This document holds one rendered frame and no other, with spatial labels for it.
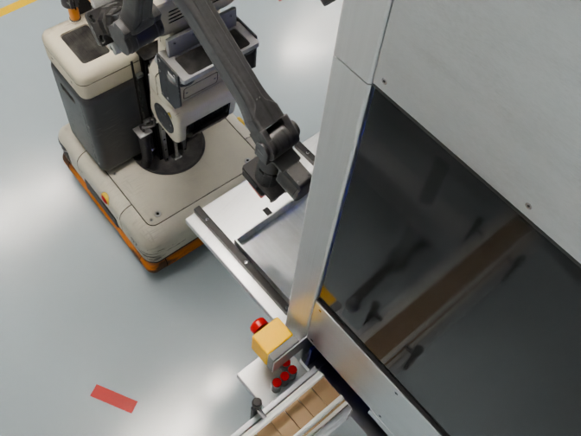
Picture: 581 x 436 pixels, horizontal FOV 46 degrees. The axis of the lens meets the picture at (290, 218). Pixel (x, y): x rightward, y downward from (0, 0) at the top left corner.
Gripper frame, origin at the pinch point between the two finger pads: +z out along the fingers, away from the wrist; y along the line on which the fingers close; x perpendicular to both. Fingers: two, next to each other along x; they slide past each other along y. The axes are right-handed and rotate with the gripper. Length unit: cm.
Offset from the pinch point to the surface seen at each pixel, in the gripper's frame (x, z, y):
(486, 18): -13, -94, 27
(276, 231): 4.4, 20.1, 4.0
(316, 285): -13.0, -22.1, 26.7
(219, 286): 8, 112, -14
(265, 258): -2.6, 19.4, 8.1
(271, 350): -21.0, 1.5, 28.5
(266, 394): -24.6, 15.8, 33.9
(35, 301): -48, 117, -52
